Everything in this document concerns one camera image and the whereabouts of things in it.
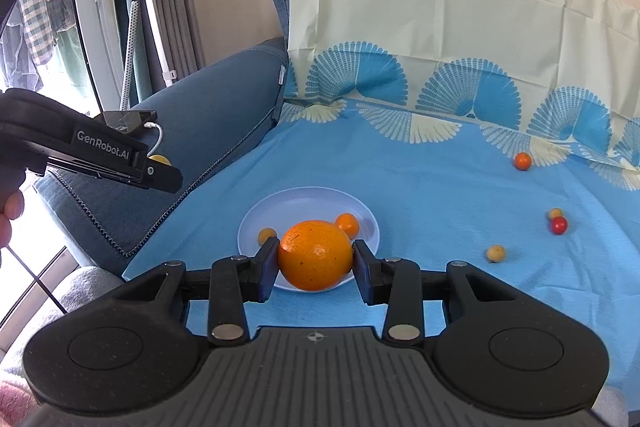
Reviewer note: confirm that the blue fan-printed sheet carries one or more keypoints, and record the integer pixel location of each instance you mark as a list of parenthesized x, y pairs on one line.
[(425, 187)]

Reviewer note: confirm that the grey fabric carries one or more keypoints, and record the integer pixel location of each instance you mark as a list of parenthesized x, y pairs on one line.
[(75, 289)]

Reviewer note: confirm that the hanging clothes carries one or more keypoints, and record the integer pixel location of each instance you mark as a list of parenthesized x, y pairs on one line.
[(30, 7)]

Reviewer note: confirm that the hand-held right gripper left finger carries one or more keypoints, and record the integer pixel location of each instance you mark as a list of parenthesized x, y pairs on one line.
[(270, 269)]

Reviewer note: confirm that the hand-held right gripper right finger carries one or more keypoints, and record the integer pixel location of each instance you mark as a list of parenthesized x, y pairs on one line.
[(362, 272)]

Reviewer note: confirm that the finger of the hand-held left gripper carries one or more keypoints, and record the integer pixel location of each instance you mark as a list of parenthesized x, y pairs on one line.
[(165, 177)]

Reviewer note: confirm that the light blue round plate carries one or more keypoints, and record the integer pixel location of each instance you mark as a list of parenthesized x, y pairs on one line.
[(300, 207)]

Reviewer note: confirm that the small orange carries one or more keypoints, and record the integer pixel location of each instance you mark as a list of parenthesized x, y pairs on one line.
[(315, 255), (346, 224), (523, 161)]

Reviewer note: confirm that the white glass door frame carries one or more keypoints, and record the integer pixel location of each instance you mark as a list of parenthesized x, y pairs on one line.
[(95, 7)]

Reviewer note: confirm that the person's left hand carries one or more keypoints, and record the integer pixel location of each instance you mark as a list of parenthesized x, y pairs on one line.
[(10, 207)]

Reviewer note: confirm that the black smartphone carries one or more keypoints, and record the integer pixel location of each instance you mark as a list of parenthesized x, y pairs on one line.
[(127, 119)]

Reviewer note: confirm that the small red round fruit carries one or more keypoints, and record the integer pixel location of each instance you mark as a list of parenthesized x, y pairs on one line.
[(558, 225)]

